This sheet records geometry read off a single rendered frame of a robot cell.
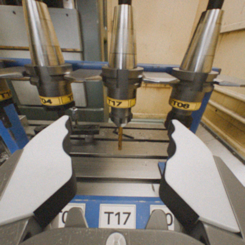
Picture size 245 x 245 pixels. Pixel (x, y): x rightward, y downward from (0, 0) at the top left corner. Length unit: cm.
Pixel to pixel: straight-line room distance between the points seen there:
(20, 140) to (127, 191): 32
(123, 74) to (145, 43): 102
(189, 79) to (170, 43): 105
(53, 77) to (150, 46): 106
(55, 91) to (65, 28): 65
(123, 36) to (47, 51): 10
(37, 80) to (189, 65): 21
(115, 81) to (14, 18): 82
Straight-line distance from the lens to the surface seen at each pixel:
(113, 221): 34
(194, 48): 21
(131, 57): 18
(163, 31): 123
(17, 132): 41
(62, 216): 35
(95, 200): 33
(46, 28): 22
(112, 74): 18
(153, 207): 33
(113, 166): 45
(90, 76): 18
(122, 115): 21
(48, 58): 21
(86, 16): 87
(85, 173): 45
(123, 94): 19
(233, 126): 78
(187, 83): 21
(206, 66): 21
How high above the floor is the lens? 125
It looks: 30 degrees down
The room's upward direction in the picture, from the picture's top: 2 degrees clockwise
